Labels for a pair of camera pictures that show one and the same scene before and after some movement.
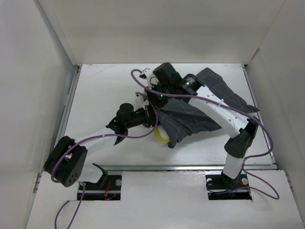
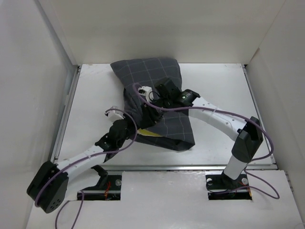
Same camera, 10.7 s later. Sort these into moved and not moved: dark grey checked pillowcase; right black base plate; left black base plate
Moved: dark grey checked pillowcase
Not moved: left black base plate; right black base plate
